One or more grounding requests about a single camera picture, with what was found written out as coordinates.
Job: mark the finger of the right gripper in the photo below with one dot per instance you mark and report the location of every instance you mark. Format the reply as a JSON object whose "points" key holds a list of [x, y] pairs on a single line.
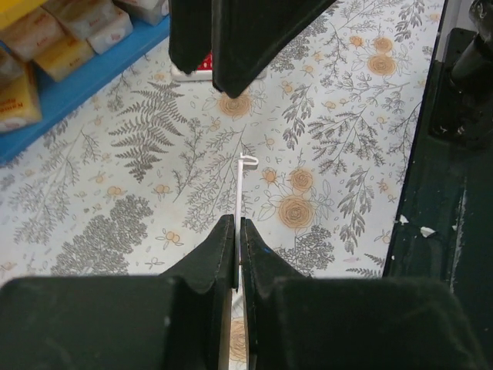
{"points": [[248, 35], [190, 27]]}

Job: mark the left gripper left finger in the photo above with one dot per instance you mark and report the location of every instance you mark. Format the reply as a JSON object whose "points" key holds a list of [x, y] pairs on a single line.
{"points": [[179, 319]]}

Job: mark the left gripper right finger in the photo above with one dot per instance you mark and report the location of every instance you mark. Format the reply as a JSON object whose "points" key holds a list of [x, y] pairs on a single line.
{"points": [[297, 322]]}

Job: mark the white battery cover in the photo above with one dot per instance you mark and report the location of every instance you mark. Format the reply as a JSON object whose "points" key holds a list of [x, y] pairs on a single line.
{"points": [[244, 162]]}

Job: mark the red white remote control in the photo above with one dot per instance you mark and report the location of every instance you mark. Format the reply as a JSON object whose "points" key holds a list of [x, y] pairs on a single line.
{"points": [[204, 71]]}

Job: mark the white pack right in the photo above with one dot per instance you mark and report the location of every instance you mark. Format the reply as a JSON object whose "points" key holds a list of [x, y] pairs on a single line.
{"points": [[111, 34]]}

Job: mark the floral table mat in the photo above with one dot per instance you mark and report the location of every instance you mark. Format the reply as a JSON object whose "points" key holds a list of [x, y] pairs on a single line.
{"points": [[135, 178]]}

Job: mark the yellow white pack middle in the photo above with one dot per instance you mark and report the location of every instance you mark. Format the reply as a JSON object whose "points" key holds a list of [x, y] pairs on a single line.
{"points": [[64, 57]]}

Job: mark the blue shelf unit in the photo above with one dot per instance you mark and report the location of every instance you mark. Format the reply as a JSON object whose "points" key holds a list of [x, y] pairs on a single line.
{"points": [[59, 99]]}

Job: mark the black base bar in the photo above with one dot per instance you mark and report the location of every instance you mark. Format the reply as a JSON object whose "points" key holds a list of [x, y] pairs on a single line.
{"points": [[443, 227]]}

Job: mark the yellow soap pack left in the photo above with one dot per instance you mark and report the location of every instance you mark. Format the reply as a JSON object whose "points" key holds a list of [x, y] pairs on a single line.
{"points": [[20, 104]]}

